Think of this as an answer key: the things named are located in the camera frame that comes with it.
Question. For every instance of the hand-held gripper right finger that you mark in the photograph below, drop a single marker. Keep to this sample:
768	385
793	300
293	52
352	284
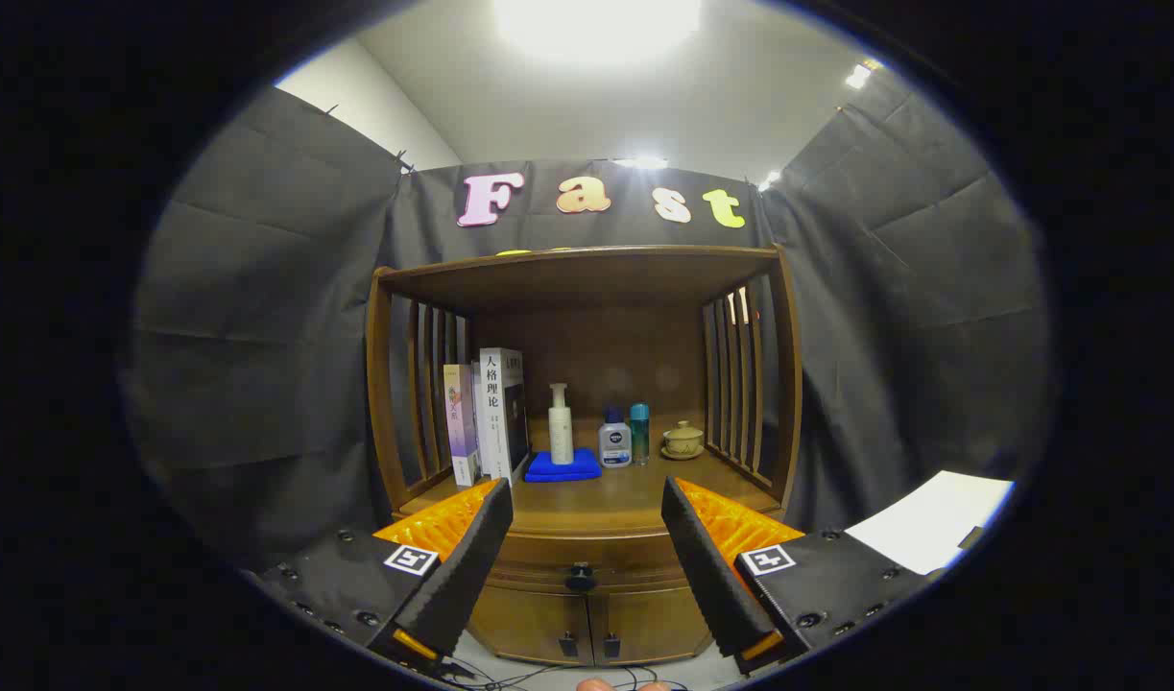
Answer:
706	566

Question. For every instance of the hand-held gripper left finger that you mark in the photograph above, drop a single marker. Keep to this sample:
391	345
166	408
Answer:
467	566

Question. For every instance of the wooden drawer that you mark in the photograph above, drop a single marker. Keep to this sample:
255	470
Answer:
548	557

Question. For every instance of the wooden cabinet door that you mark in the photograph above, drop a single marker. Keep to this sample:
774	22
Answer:
529	624
644	624

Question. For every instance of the wooden countertop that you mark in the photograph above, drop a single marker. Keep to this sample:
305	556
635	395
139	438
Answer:
625	494

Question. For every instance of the wooden cabinet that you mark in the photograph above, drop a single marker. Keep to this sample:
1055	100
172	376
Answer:
586	278

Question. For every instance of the yellow lidded teacup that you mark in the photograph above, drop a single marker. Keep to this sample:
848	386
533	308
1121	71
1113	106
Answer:
683	441

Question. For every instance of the blue folded cloth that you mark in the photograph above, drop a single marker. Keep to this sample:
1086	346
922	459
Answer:
558	470

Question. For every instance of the purple book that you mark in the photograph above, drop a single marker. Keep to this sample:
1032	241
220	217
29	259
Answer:
460	422

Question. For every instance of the teal bottle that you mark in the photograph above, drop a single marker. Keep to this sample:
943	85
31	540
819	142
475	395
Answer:
640	437

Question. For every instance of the white book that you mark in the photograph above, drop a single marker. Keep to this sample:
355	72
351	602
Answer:
495	422

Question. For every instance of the white lotion bottle blue cap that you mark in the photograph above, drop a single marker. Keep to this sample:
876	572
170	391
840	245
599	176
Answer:
614	446

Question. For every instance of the white pump bottle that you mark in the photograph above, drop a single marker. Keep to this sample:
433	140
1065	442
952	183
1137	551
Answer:
561	432

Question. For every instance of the white side table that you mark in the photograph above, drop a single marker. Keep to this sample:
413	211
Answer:
932	523

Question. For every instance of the ceiling light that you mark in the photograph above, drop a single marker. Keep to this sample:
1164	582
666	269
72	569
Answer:
596	24

